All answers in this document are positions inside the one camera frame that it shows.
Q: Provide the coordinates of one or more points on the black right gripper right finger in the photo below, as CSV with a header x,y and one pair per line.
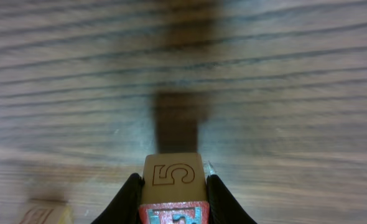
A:
x,y
224,208

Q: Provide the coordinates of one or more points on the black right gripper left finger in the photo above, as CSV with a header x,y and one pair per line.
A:
x,y
124,207

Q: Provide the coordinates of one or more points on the red E wooden block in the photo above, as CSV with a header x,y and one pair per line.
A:
x,y
174,190

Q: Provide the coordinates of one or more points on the wooden block yellow side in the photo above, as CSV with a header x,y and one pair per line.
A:
x,y
45,212

